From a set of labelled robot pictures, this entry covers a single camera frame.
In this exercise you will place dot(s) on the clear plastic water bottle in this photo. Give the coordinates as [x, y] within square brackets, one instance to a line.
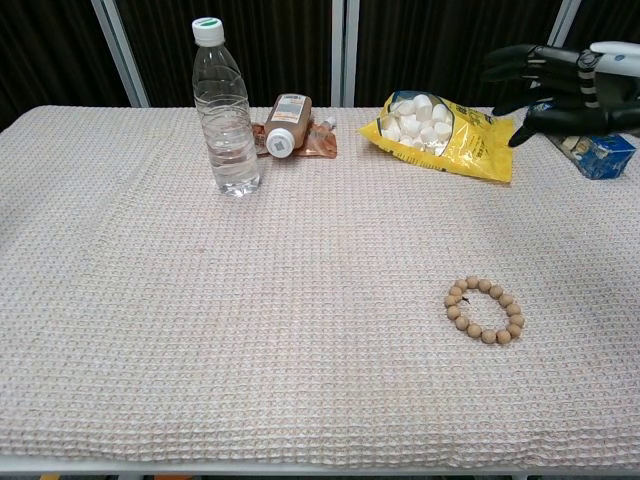
[227, 125]

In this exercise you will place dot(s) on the yellow marshmallow bag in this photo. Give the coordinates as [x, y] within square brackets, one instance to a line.
[475, 150]

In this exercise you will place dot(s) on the brown bottle with white cap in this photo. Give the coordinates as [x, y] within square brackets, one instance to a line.
[287, 120]

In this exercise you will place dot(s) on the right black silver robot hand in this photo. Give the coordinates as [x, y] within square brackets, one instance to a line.
[570, 117]

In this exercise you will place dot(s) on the beige waffle table cloth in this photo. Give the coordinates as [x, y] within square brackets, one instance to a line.
[300, 300]

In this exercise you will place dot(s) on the black curtain panel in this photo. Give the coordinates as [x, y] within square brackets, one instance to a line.
[165, 50]
[45, 50]
[425, 45]
[610, 20]

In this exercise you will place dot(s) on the blue cardboard box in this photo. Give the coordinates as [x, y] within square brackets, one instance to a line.
[607, 160]

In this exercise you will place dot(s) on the copper foil spout pouch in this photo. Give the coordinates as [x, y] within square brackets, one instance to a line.
[320, 145]

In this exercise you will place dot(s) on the aluminium frame post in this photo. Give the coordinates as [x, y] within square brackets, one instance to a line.
[567, 15]
[345, 50]
[120, 55]

